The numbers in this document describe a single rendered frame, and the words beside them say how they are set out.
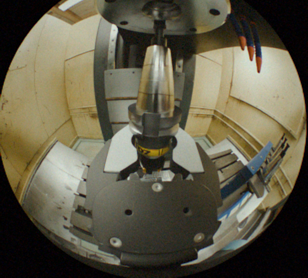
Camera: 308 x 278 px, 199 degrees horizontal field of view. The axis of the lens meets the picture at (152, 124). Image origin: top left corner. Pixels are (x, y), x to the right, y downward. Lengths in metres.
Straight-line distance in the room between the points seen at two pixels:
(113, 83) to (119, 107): 0.15
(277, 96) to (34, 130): 2.06
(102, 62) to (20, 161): 1.02
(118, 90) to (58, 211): 1.01
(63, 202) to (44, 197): 0.20
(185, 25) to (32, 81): 1.09
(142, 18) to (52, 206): 1.04
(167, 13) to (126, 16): 0.06
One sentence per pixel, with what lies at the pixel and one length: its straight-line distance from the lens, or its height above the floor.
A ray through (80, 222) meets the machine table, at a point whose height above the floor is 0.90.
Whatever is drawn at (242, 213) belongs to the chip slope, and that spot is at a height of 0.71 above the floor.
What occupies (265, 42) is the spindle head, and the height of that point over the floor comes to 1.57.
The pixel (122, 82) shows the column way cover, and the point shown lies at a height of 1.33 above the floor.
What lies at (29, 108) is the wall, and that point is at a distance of 1.05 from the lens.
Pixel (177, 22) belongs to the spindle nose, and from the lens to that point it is 0.16.
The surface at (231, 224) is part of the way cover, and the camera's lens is 0.89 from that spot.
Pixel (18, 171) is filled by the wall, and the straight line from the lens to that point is 1.05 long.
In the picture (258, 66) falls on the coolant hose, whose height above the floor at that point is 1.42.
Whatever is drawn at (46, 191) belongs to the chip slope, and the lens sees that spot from 0.99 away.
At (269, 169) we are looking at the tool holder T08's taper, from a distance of 0.31.
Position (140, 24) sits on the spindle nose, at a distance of 0.17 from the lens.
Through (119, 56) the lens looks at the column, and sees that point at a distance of 0.60.
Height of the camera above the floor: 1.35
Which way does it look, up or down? 29 degrees down
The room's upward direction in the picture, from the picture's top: 4 degrees clockwise
